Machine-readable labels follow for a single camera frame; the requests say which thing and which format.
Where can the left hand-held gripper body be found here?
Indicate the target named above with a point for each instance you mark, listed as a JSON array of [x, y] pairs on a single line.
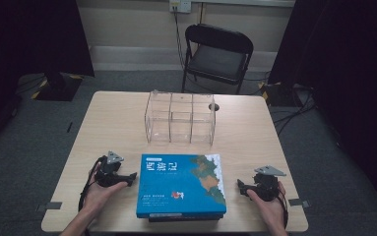
[[109, 170]]

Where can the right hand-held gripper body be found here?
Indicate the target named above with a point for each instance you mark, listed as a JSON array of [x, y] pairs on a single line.
[[266, 187]]

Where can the blue book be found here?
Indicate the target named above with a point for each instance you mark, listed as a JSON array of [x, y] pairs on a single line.
[[176, 183]]

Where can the clear acrylic book rack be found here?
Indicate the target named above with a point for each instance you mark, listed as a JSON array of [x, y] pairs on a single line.
[[180, 121]]

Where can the person's right hand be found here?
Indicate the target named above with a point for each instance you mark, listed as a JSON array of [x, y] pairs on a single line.
[[269, 209]]

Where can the person's left hand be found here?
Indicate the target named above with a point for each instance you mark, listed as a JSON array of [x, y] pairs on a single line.
[[100, 196]]

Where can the grey tape strip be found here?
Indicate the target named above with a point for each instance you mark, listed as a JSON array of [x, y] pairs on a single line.
[[50, 206], [299, 203]]

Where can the black pen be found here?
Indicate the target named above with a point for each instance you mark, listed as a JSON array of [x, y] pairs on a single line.
[[69, 127]]

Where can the black stand base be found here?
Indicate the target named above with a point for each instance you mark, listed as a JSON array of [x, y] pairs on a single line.
[[276, 93], [58, 87]]

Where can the black folding chair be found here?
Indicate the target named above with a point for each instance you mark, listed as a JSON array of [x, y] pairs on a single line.
[[219, 59]]

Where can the black curtain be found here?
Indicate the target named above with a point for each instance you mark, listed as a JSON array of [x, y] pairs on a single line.
[[28, 39], [346, 65]]

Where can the white wall socket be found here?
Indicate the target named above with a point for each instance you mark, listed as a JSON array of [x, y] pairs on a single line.
[[180, 6]]

